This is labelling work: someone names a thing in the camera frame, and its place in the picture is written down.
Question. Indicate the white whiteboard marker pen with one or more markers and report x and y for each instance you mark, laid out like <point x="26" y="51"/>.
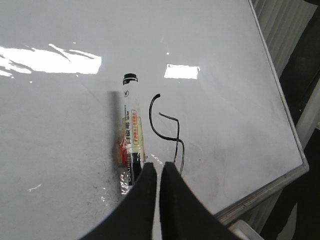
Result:
<point x="130" y="171"/>

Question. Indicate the white whiteboard with metal frame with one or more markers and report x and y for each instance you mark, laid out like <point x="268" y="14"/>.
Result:
<point x="209" y="99"/>

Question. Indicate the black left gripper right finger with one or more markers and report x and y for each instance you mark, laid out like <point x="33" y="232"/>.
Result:
<point x="182" y="215"/>

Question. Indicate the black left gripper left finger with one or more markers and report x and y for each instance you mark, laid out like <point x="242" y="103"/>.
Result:
<point x="133" y="218"/>

